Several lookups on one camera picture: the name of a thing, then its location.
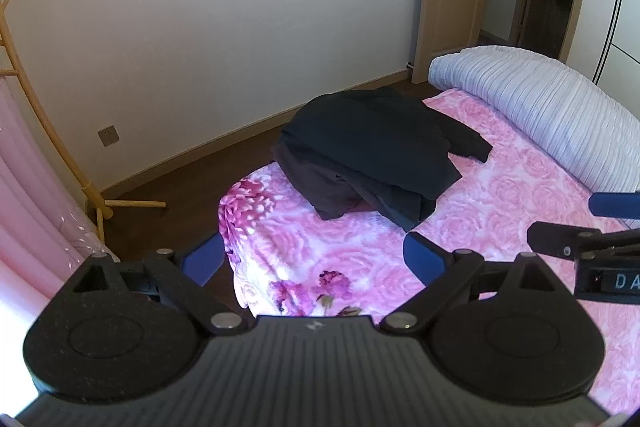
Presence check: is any dark brown garment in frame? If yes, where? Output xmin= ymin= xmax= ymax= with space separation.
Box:
xmin=271 ymin=143 xmax=373 ymax=221

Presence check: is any low beige wall socket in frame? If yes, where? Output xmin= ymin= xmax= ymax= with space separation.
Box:
xmin=97 ymin=125 xmax=121 ymax=148

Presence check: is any pink curtain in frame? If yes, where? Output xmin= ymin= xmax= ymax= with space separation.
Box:
xmin=0 ymin=72 xmax=120 ymax=305

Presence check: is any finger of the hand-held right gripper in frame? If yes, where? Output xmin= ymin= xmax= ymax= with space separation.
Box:
xmin=526 ymin=220 xmax=640 ymax=261
xmin=588 ymin=191 xmax=640 ymax=220

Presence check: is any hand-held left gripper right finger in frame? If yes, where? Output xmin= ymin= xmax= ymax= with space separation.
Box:
xmin=381 ymin=231 xmax=572 ymax=336

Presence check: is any white wardrobe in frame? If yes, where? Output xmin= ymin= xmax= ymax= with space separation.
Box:
xmin=591 ymin=0 xmax=640 ymax=108

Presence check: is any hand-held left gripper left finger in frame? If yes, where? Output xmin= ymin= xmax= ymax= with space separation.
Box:
xmin=72 ymin=232 xmax=249 ymax=336

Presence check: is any black sweatshirt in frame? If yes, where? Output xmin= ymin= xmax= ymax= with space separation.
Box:
xmin=280 ymin=89 xmax=494 ymax=233

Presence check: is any grey striped duvet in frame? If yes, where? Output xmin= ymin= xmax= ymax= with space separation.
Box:
xmin=428 ymin=46 xmax=640 ymax=228

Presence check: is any wooden coat rack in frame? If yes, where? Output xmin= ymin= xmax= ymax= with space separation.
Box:
xmin=0 ymin=0 xmax=167 ymax=242

